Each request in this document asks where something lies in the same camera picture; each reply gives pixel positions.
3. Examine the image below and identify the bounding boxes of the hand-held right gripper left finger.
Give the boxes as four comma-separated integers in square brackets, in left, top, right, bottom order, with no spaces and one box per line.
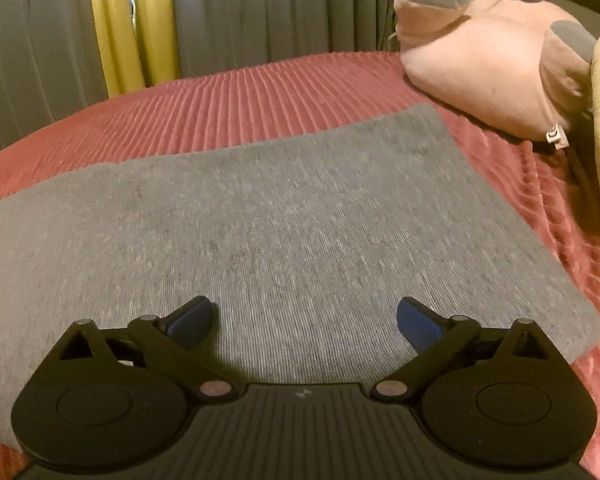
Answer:
[55,296,233,400]

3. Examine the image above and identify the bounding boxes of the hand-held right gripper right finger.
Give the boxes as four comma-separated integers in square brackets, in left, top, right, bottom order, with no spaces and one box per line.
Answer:
[371,296,554,400]

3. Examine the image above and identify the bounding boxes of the grey pants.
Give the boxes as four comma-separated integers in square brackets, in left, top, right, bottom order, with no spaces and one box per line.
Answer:
[0,104,600,453]

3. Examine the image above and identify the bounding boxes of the pink ribbed bedspread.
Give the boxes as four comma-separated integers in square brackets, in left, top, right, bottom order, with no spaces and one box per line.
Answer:
[0,50,600,480]

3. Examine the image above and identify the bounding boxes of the pink plush toy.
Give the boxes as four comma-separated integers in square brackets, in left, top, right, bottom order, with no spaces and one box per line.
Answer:
[392,0,598,152]

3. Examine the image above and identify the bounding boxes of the yellow curtain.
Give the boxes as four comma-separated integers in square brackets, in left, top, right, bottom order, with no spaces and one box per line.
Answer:
[86,0,182,99]

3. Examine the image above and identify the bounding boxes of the grey curtain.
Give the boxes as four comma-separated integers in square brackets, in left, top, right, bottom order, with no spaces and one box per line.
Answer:
[170,0,416,80]
[0,0,112,161]

